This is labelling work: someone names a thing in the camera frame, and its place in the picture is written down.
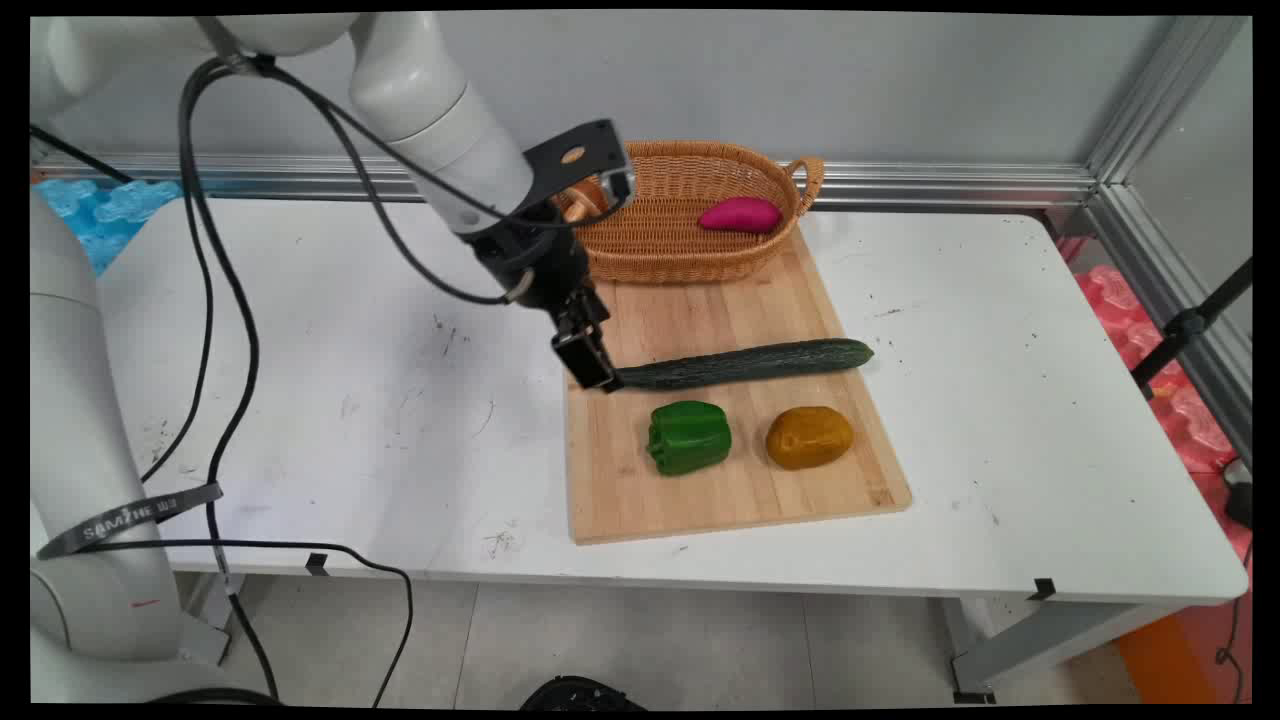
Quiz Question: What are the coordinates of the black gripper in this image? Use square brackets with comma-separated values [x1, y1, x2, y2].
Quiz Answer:
[472, 212, 622, 393]

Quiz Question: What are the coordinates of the long dark green cucumber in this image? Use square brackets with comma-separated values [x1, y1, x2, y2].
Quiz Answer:
[612, 338, 875, 392]

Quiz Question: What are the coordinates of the woven wicker basket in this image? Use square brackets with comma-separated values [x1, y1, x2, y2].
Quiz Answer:
[556, 140, 826, 285]

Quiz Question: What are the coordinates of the green bell pepper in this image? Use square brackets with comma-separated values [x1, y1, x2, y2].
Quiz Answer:
[646, 400, 733, 477]

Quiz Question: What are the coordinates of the magenta sweet potato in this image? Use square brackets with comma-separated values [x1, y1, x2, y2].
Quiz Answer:
[698, 196, 783, 236]

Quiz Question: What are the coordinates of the wooden cutting board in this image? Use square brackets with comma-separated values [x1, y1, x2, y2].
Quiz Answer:
[562, 225, 913, 547]

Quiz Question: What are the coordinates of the yellow-brown potato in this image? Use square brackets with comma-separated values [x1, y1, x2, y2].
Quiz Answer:
[765, 405, 856, 471]

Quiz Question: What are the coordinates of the black round floor object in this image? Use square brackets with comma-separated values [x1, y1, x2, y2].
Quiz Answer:
[518, 675, 649, 712]

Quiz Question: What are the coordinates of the blue foam mat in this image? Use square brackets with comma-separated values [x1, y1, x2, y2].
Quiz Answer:
[32, 178, 186, 276]

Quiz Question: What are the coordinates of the grey metal table leg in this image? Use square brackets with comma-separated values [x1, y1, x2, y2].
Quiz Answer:
[938, 596, 1186, 704]

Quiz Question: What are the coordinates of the pink foam mat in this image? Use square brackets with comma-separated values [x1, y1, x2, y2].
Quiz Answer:
[1070, 262, 1253, 561]

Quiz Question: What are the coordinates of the black tripod stand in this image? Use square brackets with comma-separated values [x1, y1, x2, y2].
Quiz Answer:
[1130, 258, 1253, 401]

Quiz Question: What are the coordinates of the orange floor object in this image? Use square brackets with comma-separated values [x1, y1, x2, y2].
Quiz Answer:
[1112, 610, 1206, 707]

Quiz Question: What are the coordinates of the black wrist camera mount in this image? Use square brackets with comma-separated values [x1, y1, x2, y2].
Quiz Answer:
[522, 119, 637, 217]

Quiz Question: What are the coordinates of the thick black gripper cable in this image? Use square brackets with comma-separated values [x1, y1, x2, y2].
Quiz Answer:
[205, 55, 531, 306]

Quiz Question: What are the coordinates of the thin black camera cable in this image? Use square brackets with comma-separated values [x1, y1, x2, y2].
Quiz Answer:
[250, 58, 635, 233]

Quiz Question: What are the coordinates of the long black hanging cable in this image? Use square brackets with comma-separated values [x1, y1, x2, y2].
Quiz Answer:
[140, 60, 283, 701]

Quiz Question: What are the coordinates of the horizontal aluminium frame rail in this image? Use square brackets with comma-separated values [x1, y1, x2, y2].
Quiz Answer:
[30, 150, 1101, 211]

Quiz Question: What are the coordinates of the black cable along table edge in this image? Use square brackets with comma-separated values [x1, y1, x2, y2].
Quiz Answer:
[60, 538, 416, 706]

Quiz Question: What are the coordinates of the grey printed velcro strap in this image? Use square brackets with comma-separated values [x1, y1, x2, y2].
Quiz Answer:
[37, 481, 224, 561]

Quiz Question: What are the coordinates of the sloping aluminium frame rail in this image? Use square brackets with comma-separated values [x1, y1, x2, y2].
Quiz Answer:
[1085, 15, 1253, 466]

